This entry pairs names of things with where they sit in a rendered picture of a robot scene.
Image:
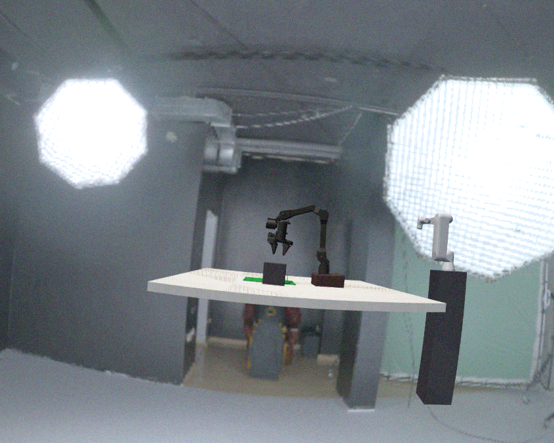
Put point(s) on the green circuit board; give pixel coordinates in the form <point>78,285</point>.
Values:
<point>252,279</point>

